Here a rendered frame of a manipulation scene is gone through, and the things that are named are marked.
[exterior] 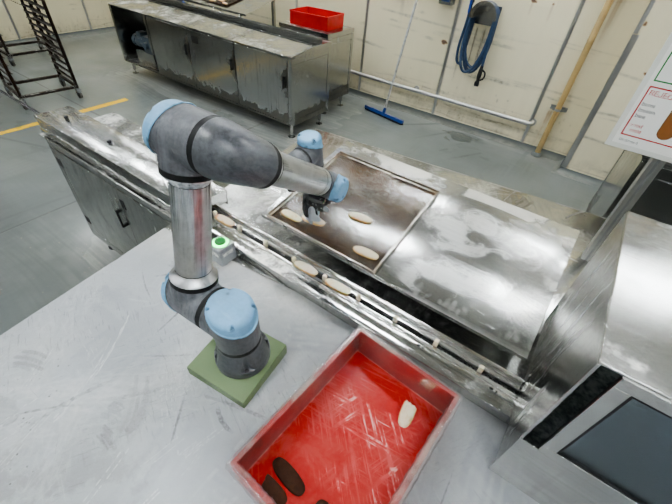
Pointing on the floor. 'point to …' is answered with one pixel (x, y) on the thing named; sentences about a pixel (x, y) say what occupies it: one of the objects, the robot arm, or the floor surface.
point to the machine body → (111, 194)
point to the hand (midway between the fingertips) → (312, 217)
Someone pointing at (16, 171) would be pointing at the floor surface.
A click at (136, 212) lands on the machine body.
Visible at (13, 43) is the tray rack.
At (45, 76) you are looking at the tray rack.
